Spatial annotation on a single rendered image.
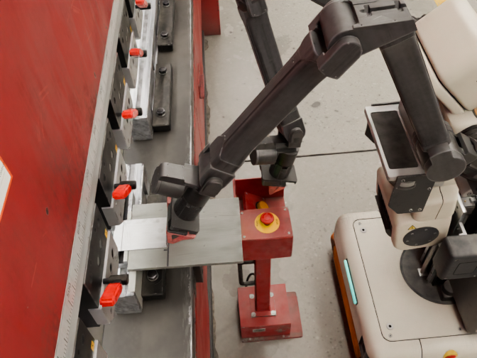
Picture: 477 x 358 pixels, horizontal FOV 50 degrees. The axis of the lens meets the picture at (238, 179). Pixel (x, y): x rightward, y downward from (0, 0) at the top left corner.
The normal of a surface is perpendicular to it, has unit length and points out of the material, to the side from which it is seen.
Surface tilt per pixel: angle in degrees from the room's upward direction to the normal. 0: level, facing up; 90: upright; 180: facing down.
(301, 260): 0
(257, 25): 79
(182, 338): 0
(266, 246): 90
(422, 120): 93
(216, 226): 0
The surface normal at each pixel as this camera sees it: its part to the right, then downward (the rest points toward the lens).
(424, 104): 0.11, 0.77
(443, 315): -0.04, -0.62
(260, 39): 0.25, 0.51
